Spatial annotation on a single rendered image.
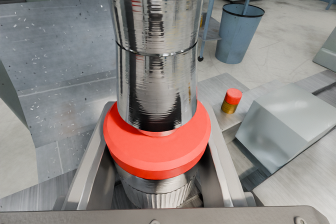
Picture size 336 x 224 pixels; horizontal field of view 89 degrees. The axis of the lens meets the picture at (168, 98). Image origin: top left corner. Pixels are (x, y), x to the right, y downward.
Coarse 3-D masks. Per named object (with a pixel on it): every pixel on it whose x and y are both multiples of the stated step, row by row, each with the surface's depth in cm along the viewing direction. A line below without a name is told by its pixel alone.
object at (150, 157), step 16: (112, 112) 8; (112, 128) 7; (128, 128) 7; (192, 128) 7; (208, 128) 7; (112, 144) 6; (128, 144) 6; (144, 144) 6; (160, 144) 6; (176, 144) 6; (192, 144) 7; (128, 160) 6; (144, 160) 6; (160, 160) 6; (176, 160) 6; (192, 160) 6; (144, 176) 6; (160, 176) 6
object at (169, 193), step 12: (120, 168) 7; (192, 168) 7; (132, 180) 7; (144, 180) 7; (156, 180) 7; (168, 180) 7; (180, 180) 7; (192, 180) 9; (132, 192) 8; (144, 192) 8; (156, 192) 7; (168, 192) 8; (180, 192) 8; (144, 204) 9; (156, 204) 9; (168, 204) 9; (180, 204) 10
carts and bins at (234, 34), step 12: (204, 12) 244; (228, 12) 191; (240, 12) 223; (252, 12) 215; (204, 24) 246; (216, 24) 248; (228, 24) 198; (240, 24) 191; (252, 24) 192; (204, 36) 207; (216, 36) 218; (228, 36) 206; (240, 36) 201; (252, 36) 209; (216, 48) 234; (228, 48) 215; (240, 48) 213; (228, 60) 226; (240, 60) 230
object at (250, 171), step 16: (208, 80) 30; (224, 80) 30; (272, 80) 24; (208, 96) 27; (224, 96) 27; (256, 96) 21; (224, 112) 19; (240, 112) 19; (224, 128) 18; (240, 144) 21; (240, 160) 19; (256, 160) 19; (240, 176) 18; (256, 176) 18
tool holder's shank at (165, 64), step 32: (128, 0) 3; (160, 0) 3; (192, 0) 4; (128, 32) 4; (160, 32) 4; (192, 32) 4; (128, 64) 5; (160, 64) 4; (192, 64) 5; (128, 96) 5; (160, 96) 5; (192, 96) 6; (160, 128) 6
